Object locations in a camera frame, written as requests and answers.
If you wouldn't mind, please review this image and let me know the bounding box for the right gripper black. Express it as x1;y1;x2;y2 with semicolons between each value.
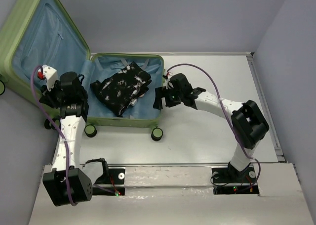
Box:
153;85;184;110

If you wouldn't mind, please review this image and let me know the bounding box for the green hard-shell suitcase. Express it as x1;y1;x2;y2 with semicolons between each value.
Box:
0;0;164;129

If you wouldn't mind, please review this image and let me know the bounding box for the black white patterned garment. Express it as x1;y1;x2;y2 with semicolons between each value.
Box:
90;62;152;117

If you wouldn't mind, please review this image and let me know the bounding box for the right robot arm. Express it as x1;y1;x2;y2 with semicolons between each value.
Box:
153;73;270;183

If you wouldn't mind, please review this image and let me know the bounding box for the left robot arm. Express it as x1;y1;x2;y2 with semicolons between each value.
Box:
37;66;109;206

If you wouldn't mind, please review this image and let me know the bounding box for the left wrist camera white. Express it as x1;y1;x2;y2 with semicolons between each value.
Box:
42;65;59;91

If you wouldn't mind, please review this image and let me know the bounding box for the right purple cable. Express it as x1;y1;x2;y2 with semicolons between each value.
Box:
162;63;261;187

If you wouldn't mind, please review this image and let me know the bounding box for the purple cable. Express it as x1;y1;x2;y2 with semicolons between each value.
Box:
162;63;261;187
31;65;80;207

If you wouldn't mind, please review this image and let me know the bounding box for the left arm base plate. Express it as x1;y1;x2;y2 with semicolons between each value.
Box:
92;168;125;196

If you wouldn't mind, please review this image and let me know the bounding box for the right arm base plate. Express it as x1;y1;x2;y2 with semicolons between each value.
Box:
210;167;259;195

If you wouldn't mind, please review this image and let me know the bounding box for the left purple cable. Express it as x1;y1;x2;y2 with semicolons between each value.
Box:
31;65;80;207

